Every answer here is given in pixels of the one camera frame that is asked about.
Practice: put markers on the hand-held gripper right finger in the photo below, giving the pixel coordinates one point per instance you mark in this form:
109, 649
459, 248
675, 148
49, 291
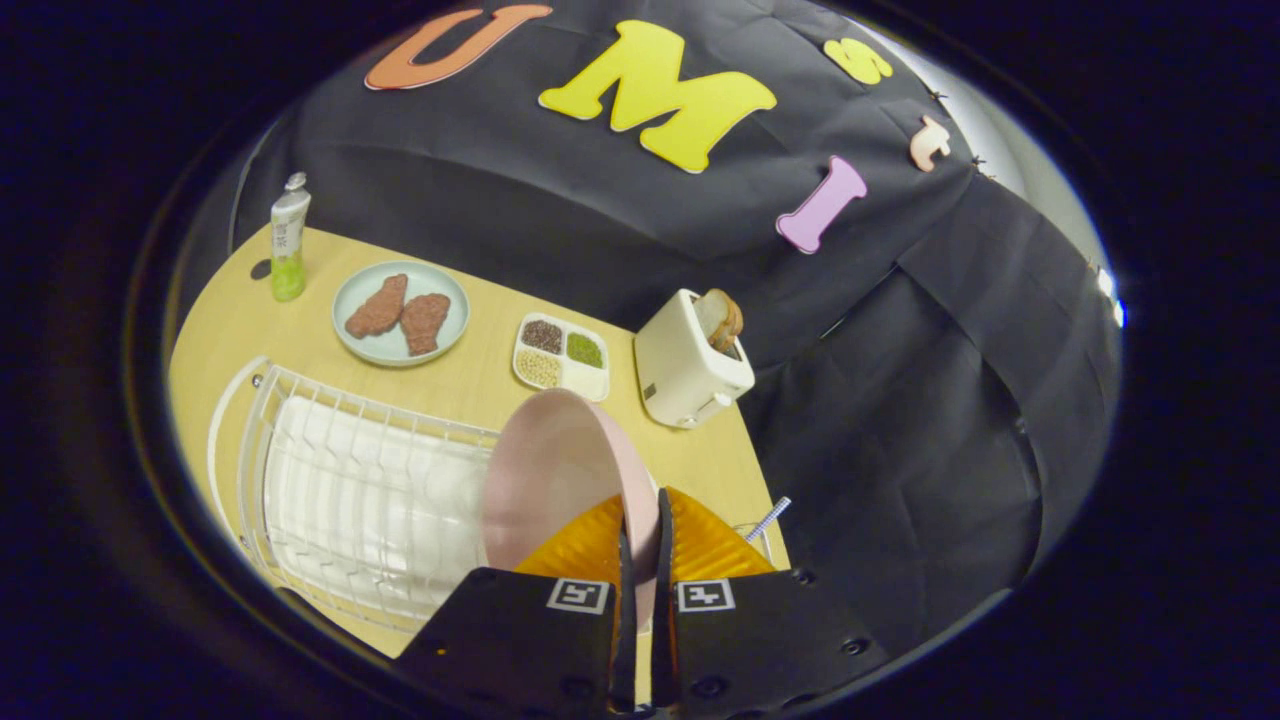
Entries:
750, 640

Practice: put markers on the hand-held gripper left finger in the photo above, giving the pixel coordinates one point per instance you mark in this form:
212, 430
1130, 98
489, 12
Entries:
520, 640

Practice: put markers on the pink plate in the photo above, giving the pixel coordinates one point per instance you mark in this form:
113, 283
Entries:
560, 470

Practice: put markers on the light green round dish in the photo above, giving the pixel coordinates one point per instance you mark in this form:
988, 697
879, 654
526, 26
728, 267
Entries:
445, 345

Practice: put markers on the cream white toaster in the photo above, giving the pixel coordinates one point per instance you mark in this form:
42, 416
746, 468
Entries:
680, 375

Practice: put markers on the white divided bean tray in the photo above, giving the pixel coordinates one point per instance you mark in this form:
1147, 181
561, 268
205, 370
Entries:
560, 360

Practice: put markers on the brown bread slice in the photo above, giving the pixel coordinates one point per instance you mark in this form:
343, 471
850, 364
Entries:
722, 318

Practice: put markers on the brown meat piece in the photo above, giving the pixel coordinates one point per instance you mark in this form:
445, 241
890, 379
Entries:
426, 322
378, 308

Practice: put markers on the green liquid plastic bottle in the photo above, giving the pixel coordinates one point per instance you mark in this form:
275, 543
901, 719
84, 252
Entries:
289, 250

